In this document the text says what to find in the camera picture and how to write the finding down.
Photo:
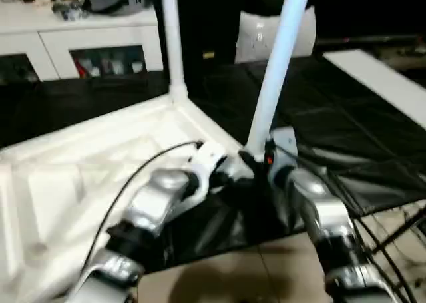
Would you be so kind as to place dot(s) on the white plastic table top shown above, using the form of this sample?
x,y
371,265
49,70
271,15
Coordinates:
x,y
66,176

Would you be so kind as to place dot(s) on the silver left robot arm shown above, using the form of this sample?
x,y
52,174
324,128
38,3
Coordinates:
x,y
140,230

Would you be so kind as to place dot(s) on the black work mat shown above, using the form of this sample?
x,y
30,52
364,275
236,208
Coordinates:
x,y
319,130

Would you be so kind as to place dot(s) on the small yellow label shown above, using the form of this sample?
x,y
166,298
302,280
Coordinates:
x,y
209,54

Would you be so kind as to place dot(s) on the white flat board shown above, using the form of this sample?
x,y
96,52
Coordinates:
x,y
379,80

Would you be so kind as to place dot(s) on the white glass-door cabinet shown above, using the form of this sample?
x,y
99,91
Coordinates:
x,y
73,40

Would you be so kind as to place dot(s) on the small clutter pile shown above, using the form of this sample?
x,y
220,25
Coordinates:
x,y
66,6

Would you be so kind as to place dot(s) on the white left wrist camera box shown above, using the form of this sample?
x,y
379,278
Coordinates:
x,y
206,160

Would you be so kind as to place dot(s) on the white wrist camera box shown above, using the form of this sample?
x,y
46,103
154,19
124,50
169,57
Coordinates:
x,y
206,160
283,143

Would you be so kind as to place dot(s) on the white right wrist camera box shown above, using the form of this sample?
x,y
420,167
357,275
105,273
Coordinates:
x,y
283,143

